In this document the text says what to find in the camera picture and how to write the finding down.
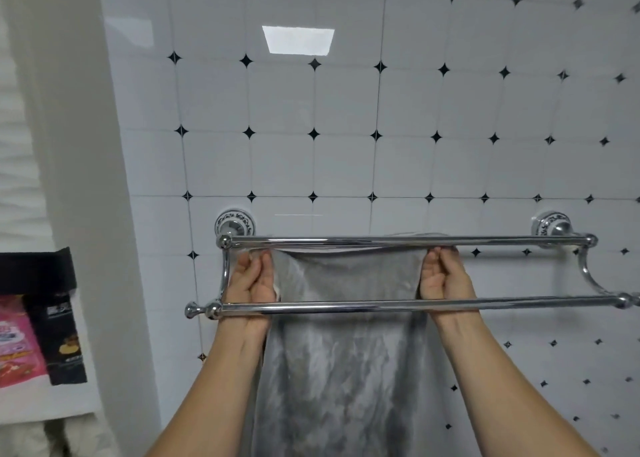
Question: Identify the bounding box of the person's left hand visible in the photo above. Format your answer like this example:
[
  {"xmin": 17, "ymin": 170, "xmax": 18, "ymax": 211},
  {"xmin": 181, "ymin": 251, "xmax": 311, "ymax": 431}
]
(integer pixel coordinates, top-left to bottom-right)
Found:
[{"xmin": 222, "ymin": 250, "xmax": 277, "ymax": 323}]

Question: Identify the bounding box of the person's right forearm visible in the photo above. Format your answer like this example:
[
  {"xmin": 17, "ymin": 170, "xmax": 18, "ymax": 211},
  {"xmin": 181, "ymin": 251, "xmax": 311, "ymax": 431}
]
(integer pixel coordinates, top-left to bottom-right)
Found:
[{"xmin": 429, "ymin": 313, "xmax": 602, "ymax": 457}]

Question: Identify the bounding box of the person's left forearm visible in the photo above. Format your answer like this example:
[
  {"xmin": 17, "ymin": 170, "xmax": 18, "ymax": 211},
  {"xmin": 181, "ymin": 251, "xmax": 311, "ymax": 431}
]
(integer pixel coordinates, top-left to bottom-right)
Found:
[{"xmin": 141, "ymin": 317, "xmax": 274, "ymax": 457}]

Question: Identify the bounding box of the person's right hand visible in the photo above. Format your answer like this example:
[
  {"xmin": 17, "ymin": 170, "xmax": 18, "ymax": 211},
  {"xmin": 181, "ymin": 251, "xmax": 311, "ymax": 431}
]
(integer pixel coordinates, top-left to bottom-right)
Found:
[{"xmin": 417, "ymin": 245, "xmax": 480, "ymax": 320}]

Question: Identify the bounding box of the chrome double towel rack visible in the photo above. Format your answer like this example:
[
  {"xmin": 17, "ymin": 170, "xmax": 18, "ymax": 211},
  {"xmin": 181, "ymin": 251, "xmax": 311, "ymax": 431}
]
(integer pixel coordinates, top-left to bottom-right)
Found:
[{"xmin": 183, "ymin": 210, "xmax": 640, "ymax": 321}]

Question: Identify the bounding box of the pink packet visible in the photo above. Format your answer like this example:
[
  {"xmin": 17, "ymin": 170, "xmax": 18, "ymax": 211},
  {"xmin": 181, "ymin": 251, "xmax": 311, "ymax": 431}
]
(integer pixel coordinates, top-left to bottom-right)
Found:
[{"xmin": 0, "ymin": 294, "xmax": 49, "ymax": 389}]

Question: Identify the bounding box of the grey towel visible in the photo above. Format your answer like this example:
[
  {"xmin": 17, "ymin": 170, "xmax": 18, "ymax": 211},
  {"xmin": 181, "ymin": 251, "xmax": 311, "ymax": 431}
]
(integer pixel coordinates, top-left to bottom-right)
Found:
[{"xmin": 247, "ymin": 232, "xmax": 457, "ymax": 457}]

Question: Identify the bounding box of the black box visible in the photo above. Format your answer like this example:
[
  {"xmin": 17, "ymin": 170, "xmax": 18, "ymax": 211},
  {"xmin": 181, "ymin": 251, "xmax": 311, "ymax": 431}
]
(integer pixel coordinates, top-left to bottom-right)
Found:
[{"xmin": 0, "ymin": 248, "xmax": 77, "ymax": 298}]

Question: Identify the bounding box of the black packet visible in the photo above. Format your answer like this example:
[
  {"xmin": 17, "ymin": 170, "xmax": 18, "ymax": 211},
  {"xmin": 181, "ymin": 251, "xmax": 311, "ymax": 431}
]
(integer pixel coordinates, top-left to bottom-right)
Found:
[{"xmin": 27, "ymin": 289, "xmax": 89, "ymax": 387}]

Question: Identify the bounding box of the white shelf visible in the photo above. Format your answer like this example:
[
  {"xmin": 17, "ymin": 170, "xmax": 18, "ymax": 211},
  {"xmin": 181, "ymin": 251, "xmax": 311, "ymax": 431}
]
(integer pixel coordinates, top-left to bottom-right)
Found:
[{"xmin": 0, "ymin": 381, "xmax": 103, "ymax": 423}]

